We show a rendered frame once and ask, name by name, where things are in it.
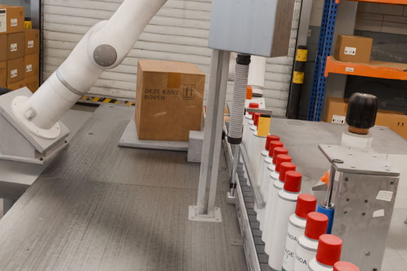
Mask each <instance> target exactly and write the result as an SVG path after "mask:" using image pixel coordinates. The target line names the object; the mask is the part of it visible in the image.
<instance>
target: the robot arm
mask: <svg viewBox="0 0 407 271"><path fill-rule="evenodd" d="M167 1H168V0H125V1H124V2H123V3H122V4H121V6H120V7H119V8H118V9H117V11H116V12H115V14H114V15H113V16H112V17H111V18H110V20H104V21H100V22H98V23H97V24H95V25H94V26H93V27H91V29H89V31H88V32H87V33H86V34H85V36H84V37H83V38H82V39H81V40H80V42H79V43H78V44H77V46H76V47H75V48H74V50H73V51H72V52H71V54H70V55H69V57H68V58H67V59H66V60H65V61H64V62H63V63H62V64H61V65H60V66H59V68H58V69H57V70H56V71H55V72H54V73H53V74H52V75H51V76H50V77H49V78H48V79H47V80H46V81H45V82H44V83H43V84H42V85H41V86H40V87H39V88H38V90H37V91H36V92H35V93H34V94H33V95H32V96H31V97H25V96H17V97H15V98H14V99H13V100H12V102H11V108H12V111H13V114H14V115H15V117H16V118H17V120H18V121H19V122H20V123H21V125H22V126H23V127H25V128H26V129H27V130H29V131H30V132H31V133H33V134H34V135H36V136H38V137H40V138H43V139H47V140H53V139H55V138H56V137H57V136H58V135H59V133H60V127H59V124H58V120H59V119H60V118H61V117H62V116H63V115H64V114H65V113H66V112H67V111H68V110H69V109H70V108H71V107H72V106H73V105H74V104H75V103H76V102H77V101H78V100H79V99H80V98H81V97H82V96H83V95H84V94H85V93H86V92H87V91H88V90H89V89H90V88H91V87H92V86H93V85H94V84H95V82H96V81H97V80H98V78H99V76H100V75H101V74H102V72H103V71H104V70H110V69H113V68H115V67H117V66H118V65H119V64H120V63H121V62H122V61H123V60H124V59H125V58H126V56H127V54H128V53H129V52H130V50H131V48H132V47H133V45H134V44H135V42H136V41H137V39H138V37H139V36H140V35H141V33H142V32H143V30H144V28H145V27H146V26H147V24H148V23H149V22H150V20H151V19H152V17H153V16H154V15H155V14H156V13H157V12H158V11H159V10H160V8H161V7H162V6H163V5H164V4H165V3H166V2H167ZM250 59H251V63H250V64H249V65H250V66H249V75H248V85H251V87H252V89H253V93H252V99H251V100H247V99H246V101H245V108H248V107H249V103H251V102H254V103H258V104H259V108H261V109H265V99H264V98H263V97H262V96H263V92H264V82H265V64H266V58H265V57H260V56H253V55H251V58H250ZM236 64H237V63H236V60H235V59H234V58H233V52H231V53H230V64H229V70H228V81H230V82H234V78H235V72H236Z"/></svg>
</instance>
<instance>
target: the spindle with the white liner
mask: <svg viewBox="0 0 407 271"><path fill-rule="evenodd" d="M377 108H378V101H377V98H376V96H373V95H371V94H366V93H354V94H352V95H351V97H350V98H349V101H348V107H347V112H346V119H345V120H346V123H347V125H348V129H345V130H343V132H342V141H341V144H340V145H341V146H350V147H358V148H371V143H372V138H373V135H372V134H371V133H369V129H370V128H372V127H373V126H374V125H375V121H376V115H377Z"/></svg>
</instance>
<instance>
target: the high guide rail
mask: <svg viewBox="0 0 407 271"><path fill-rule="evenodd" d="M227 108H228V112H229V114H230V117H231V106H230V103H227ZM239 149H240V153H241V156H242V160H243V163H244V166H245V170H246V172H247V176H248V179H249V183H250V186H251V190H252V193H253V196H254V200H255V203H256V206H257V209H262V207H263V203H262V200H261V197H260V194H259V190H258V188H257V185H256V181H255V179H254V175H253V172H252V170H251V166H250V163H249V161H248V157H247V154H246V152H245V148H244V146H243V143H242V141H241V144H240V145H239Z"/></svg>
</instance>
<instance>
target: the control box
mask: <svg viewBox="0 0 407 271"><path fill-rule="evenodd" d="M294 3H295V0H212V4H211V17H210V30H209V37H208V48H210V49H215V50H222V51H229V52H233V53H241V54H248V55H253V56H260V57H267V58H274V57H284V56H287V55H288V49H289V44H290V35H291V26H292V21H293V12H294Z"/></svg>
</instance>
